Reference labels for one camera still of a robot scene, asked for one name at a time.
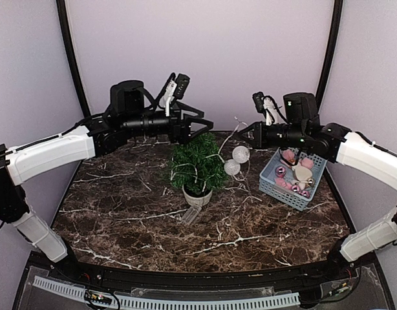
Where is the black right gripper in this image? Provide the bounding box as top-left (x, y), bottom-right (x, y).
top-left (239, 121), bottom-right (308, 149)

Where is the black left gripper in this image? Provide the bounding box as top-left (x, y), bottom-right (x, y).
top-left (123, 101), bottom-right (213, 144)

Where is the clear string light garland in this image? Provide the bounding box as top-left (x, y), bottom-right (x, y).
top-left (168, 121), bottom-right (245, 225)

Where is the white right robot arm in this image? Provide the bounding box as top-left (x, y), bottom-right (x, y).
top-left (239, 92), bottom-right (397, 280)

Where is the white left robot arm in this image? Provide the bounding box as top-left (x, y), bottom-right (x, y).
top-left (0, 74), bottom-right (213, 282)

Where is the small green christmas tree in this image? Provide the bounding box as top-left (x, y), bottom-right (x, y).
top-left (167, 132), bottom-right (228, 194)

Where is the white tree pot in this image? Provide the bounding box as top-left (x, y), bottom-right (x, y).
top-left (182, 186), bottom-right (213, 207)

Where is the pink bow ornament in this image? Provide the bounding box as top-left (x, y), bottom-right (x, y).
top-left (281, 149), bottom-right (296, 164)

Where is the blue plastic basket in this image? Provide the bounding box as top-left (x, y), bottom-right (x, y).
top-left (259, 147), bottom-right (327, 211)

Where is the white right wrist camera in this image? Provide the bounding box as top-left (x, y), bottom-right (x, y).
top-left (252, 92), bottom-right (283, 126)

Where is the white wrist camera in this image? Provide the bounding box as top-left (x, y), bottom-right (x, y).
top-left (252, 92), bottom-right (283, 126)
top-left (156, 72), bottom-right (190, 117)

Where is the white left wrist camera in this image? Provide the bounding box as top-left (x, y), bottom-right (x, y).
top-left (156, 72), bottom-right (190, 117)

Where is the white cable duct strip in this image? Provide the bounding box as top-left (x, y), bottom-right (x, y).
top-left (32, 276), bottom-right (301, 310)

